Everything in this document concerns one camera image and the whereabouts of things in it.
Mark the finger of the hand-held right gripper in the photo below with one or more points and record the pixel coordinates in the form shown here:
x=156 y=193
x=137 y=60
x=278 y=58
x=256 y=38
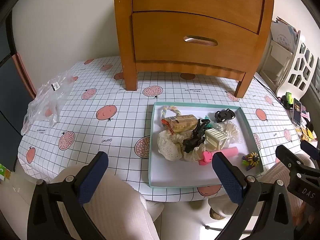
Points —
x=311 y=149
x=287 y=158

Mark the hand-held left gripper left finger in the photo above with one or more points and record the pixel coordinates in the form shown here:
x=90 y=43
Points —
x=92 y=177

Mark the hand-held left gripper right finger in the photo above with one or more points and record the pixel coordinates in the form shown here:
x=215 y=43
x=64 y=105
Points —
x=227 y=177

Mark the pink plastic toy stick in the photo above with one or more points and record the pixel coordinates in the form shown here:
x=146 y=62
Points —
x=206 y=156

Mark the colourful fidget toy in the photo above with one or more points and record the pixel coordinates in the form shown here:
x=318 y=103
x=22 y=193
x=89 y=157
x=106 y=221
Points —
x=253 y=158

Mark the cream toy chair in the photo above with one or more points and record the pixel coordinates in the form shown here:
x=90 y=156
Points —
x=215 y=137

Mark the black toy figure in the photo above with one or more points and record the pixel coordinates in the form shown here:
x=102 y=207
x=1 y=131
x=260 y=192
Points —
x=192 y=142

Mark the teal rimmed white tray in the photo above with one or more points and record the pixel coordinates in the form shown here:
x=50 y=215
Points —
x=175 y=170

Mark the black toy car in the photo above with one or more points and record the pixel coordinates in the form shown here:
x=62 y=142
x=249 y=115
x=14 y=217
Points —
x=225 y=115

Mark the cream crochet cloth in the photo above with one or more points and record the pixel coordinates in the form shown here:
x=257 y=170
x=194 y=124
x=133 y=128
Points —
x=170 y=147

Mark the beige snack packet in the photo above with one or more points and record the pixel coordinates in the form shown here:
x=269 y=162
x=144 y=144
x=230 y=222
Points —
x=182 y=123

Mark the wooden drawer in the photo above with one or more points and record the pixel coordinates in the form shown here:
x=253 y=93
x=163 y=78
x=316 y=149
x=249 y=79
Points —
x=175 y=2
x=162 y=40

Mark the person's right hand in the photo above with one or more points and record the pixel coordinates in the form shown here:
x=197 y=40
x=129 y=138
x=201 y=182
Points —
x=302 y=216

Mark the yellow snack packets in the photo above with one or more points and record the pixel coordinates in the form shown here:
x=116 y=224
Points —
x=307 y=133

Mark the black plush ball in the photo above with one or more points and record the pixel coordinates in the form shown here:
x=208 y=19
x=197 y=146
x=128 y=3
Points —
x=310 y=126

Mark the beige slipper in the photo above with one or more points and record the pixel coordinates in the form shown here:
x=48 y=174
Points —
x=220 y=212

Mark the pink toy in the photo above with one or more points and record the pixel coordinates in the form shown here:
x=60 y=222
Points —
x=305 y=113

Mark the green black toy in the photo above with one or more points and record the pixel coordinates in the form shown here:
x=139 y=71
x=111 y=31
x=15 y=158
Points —
x=288 y=98

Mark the checkered fruit print tablecloth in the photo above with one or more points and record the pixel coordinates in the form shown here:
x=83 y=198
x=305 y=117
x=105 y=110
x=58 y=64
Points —
x=100 y=120

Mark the small green packet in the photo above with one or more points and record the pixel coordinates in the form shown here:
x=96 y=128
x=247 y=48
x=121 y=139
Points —
x=3 y=172

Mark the clear plastic bag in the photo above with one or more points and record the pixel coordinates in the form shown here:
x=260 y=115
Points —
x=47 y=97

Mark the white cutout desk shelf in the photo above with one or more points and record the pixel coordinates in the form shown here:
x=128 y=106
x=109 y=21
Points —
x=276 y=62

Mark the stack of papers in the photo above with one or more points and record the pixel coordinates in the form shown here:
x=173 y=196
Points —
x=283 y=35

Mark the wooden nightstand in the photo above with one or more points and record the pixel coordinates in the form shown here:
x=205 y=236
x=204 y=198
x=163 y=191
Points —
x=122 y=30

